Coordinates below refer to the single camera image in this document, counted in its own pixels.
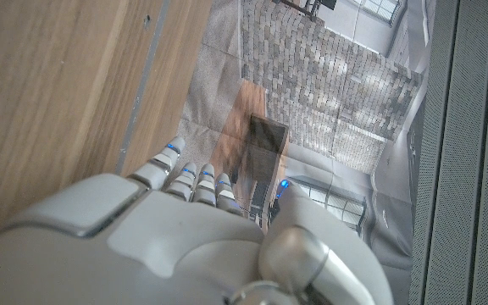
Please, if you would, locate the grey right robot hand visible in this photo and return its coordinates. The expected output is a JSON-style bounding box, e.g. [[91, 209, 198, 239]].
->
[[0, 136, 396, 305]]

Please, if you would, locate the grey tape outline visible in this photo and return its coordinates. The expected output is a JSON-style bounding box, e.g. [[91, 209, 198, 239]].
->
[[114, 0, 172, 175]]

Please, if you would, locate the printed office backdrop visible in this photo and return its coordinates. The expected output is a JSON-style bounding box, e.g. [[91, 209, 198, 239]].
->
[[175, 0, 438, 305]]

